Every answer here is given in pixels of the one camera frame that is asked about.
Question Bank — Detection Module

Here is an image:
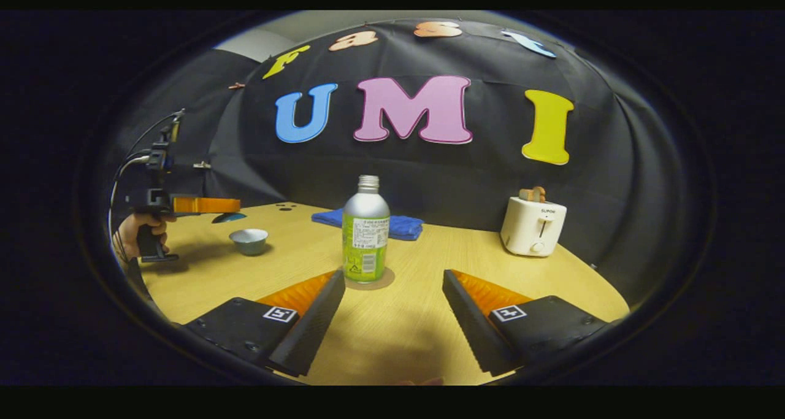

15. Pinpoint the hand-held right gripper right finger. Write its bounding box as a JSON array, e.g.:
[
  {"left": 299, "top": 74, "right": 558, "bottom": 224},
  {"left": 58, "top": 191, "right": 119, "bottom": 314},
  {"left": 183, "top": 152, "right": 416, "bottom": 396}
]
[{"left": 442, "top": 269, "right": 620, "bottom": 377}]

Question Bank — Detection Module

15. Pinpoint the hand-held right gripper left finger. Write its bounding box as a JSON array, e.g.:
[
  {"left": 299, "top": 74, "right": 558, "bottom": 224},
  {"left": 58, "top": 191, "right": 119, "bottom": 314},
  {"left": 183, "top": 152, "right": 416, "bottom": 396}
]
[{"left": 183, "top": 270, "right": 347, "bottom": 378}]

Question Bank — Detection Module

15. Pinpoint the teal teacup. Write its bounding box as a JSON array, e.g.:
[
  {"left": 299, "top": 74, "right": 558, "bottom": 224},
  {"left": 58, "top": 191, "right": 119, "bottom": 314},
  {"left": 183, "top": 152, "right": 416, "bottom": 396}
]
[{"left": 229, "top": 228, "right": 269, "bottom": 256}]

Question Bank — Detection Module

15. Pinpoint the round brown coaster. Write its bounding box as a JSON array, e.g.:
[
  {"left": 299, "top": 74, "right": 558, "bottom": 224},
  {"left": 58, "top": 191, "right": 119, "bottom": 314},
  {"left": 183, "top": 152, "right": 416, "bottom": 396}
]
[{"left": 343, "top": 267, "right": 395, "bottom": 291}]

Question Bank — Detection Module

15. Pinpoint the silver green water bottle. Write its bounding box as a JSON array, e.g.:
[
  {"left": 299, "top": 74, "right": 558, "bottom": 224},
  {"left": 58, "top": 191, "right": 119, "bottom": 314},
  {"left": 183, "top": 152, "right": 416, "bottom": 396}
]
[{"left": 342, "top": 175, "right": 391, "bottom": 283}]

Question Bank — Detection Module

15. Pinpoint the white toaster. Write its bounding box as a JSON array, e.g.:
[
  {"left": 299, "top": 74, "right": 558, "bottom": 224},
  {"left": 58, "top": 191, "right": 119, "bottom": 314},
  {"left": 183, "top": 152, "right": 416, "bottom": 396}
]
[{"left": 500, "top": 197, "right": 567, "bottom": 258}]

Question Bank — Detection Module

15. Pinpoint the blue cloth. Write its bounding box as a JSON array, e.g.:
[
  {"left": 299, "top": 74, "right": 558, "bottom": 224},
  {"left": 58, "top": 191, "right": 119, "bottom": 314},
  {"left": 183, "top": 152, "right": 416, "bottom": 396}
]
[{"left": 311, "top": 208, "right": 424, "bottom": 242}]

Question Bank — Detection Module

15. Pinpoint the black backdrop cloth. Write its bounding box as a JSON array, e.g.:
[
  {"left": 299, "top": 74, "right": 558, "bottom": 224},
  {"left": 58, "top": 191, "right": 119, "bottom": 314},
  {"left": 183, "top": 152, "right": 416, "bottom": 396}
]
[{"left": 110, "top": 19, "right": 687, "bottom": 297}]

